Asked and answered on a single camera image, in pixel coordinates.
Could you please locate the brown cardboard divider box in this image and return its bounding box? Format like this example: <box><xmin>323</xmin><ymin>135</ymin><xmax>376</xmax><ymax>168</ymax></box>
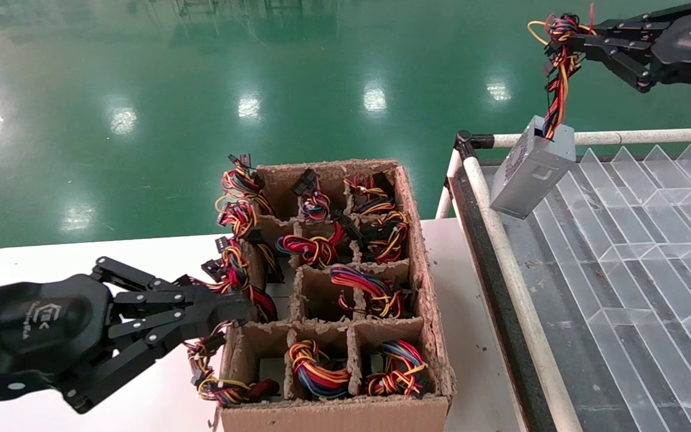
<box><xmin>211</xmin><ymin>159</ymin><xmax>457</xmax><ymax>432</ymax></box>

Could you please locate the black pipe joint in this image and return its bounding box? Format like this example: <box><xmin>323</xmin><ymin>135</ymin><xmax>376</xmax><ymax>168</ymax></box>
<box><xmin>455</xmin><ymin>131</ymin><xmax>496</xmax><ymax>160</ymax></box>

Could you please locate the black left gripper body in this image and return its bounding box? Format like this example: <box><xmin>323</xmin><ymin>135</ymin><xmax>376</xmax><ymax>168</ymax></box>
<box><xmin>0</xmin><ymin>274</ymin><xmax>117</xmax><ymax>404</ymax></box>

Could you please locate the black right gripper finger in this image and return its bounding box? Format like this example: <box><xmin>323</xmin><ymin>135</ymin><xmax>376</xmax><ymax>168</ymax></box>
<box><xmin>567</xmin><ymin>33</ymin><xmax>658</xmax><ymax>94</ymax></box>
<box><xmin>593</xmin><ymin>0</ymin><xmax>691</xmax><ymax>38</ymax></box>

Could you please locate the white rack side pipe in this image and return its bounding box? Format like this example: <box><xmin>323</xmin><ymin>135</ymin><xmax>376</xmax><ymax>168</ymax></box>
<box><xmin>462</xmin><ymin>156</ymin><xmax>583</xmax><ymax>432</ymax></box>

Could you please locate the power supply with comb connector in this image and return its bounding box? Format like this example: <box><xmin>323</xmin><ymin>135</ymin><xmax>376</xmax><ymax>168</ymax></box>
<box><xmin>200</xmin><ymin>237</ymin><xmax>279</xmax><ymax>325</ymax></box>

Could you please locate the white rack end pipe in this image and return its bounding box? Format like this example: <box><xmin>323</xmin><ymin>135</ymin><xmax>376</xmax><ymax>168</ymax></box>
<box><xmin>492</xmin><ymin>128</ymin><xmax>691</xmax><ymax>148</ymax></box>

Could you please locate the white rack leg pipe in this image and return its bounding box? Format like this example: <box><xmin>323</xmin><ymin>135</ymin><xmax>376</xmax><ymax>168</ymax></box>
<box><xmin>435</xmin><ymin>150</ymin><xmax>463</xmax><ymax>220</ymax></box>

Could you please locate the clear plastic divider tray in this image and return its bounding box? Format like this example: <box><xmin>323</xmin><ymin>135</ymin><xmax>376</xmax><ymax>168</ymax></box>
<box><xmin>480</xmin><ymin>143</ymin><xmax>691</xmax><ymax>432</ymax></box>

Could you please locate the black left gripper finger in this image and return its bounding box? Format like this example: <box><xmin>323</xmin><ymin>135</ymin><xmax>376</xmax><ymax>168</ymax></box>
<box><xmin>91</xmin><ymin>256</ymin><xmax>252</xmax><ymax>323</ymax></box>
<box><xmin>59</xmin><ymin>311</ymin><xmax>244</xmax><ymax>415</ymax></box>

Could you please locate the grey power supply with wires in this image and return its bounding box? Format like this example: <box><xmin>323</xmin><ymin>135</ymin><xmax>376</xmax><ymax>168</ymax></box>
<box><xmin>489</xmin><ymin>3</ymin><xmax>598</xmax><ymax>220</ymax></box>

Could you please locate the loose wire harness outside box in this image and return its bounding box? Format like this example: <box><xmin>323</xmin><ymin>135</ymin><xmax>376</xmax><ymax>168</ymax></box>
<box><xmin>187</xmin><ymin>333</ymin><xmax>281</xmax><ymax>407</ymax></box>

